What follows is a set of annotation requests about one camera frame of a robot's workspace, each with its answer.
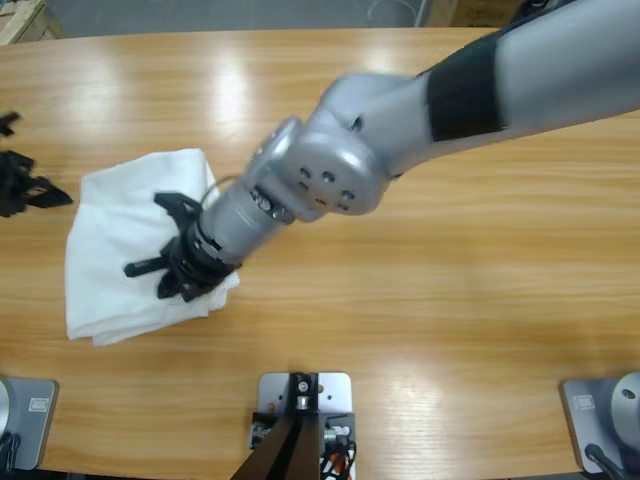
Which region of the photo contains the wooden crate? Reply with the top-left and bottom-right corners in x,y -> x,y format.
0,0 -> 67,46

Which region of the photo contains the orange cable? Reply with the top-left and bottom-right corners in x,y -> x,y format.
319,442 -> 357,480

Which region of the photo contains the brown cardboard box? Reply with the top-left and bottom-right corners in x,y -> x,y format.
427,0 -> 521,29

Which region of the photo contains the black base cable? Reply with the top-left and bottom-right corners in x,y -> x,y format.
0,432 -> 22,472
583,442 -> 626,480

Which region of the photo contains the dark camera stand post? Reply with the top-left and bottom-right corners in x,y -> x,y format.
233,370 -> 322,480

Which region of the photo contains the white t-shirt with black print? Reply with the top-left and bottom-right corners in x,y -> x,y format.
64,147 -> 242,326

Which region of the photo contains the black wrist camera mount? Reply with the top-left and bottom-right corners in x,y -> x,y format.
153,191 -> 207,236
0,111 -> 24,139

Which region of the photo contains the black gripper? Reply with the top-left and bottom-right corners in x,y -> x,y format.
0,148 -> 74,219
123,226 -> 245,304

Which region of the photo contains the white mounting block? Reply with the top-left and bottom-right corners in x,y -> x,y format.
256,370 -> 355,417

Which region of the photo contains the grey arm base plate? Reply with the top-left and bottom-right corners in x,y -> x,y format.
558,370 -> 640,475
0,375 -> 60,471

